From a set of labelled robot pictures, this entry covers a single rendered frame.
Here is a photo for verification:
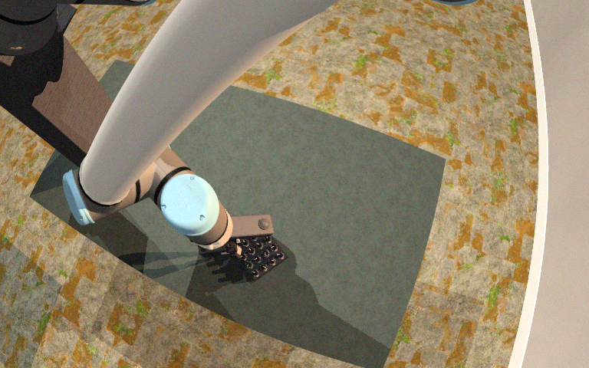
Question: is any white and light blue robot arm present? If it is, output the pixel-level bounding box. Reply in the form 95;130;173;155
0;0;339;250

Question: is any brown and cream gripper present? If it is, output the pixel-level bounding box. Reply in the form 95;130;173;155
198;239;242;259

